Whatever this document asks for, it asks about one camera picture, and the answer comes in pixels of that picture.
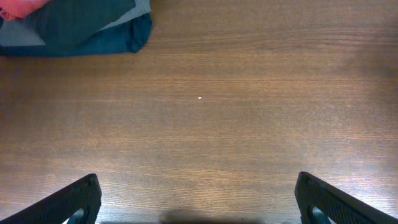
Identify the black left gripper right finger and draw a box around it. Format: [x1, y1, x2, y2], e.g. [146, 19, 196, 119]
[295, 172, 397, 224]

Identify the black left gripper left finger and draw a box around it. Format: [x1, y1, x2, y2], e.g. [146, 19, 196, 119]
[1, 174, 102, 224]

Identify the orange t-shirt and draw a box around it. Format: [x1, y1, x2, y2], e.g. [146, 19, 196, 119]
[1, 0, 50, 21]

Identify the dark folded shirt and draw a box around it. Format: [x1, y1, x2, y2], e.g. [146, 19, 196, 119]
[27, 0, 136, 50]

